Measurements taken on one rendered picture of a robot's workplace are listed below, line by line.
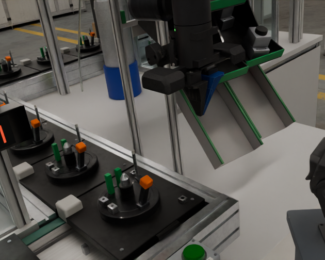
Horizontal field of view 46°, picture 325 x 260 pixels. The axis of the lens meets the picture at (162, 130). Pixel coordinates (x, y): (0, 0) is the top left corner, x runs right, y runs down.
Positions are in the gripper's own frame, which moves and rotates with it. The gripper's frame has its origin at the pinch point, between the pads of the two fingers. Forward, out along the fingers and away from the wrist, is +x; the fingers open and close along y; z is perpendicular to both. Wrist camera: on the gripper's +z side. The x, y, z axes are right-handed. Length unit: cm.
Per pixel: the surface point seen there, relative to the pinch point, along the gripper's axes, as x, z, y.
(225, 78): 5.7, 11.6, -21.2
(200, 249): 28.3, -2.5, 5.4
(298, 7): 19, 72, -160
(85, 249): 32.3, 19.1, 17.9
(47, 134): 27, 66, 0
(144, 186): 19.5, 11.0, 6.0
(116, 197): 26.5, 21.3, 6.7
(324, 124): 125, 85, -231
